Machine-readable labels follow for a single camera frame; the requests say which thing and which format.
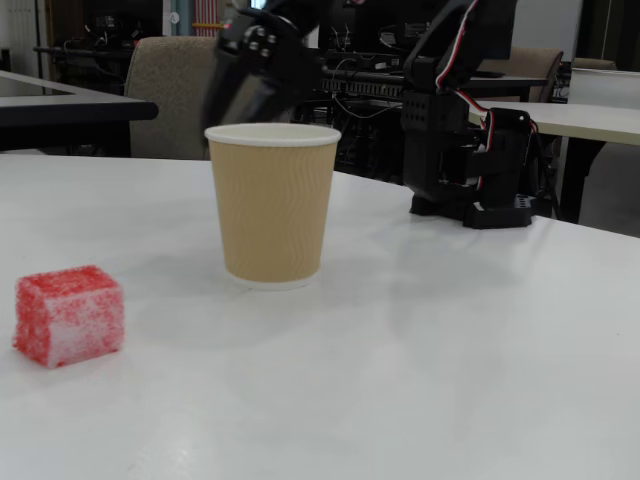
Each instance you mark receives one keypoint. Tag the beige fabric chair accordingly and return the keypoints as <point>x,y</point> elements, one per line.
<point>595,63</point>
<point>170,100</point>
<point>542,70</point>

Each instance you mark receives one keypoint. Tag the black top table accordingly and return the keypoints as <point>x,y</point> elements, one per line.
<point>75,107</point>

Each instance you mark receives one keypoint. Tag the white table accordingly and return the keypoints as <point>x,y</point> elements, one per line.
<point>610,85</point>
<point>590,122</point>

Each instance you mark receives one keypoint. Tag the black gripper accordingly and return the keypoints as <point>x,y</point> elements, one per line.
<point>243,75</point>

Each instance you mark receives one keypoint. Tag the dark equipment bench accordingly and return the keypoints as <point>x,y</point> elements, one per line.
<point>75,52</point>

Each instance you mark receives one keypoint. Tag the tan paper cup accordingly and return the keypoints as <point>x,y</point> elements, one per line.
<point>272,200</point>

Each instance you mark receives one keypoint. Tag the red foam cube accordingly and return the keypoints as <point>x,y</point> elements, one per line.
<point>65,315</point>

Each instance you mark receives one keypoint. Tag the red white striped panel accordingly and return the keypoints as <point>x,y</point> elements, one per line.
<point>206,11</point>

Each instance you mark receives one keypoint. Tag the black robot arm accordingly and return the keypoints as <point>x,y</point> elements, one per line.
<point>435,150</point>

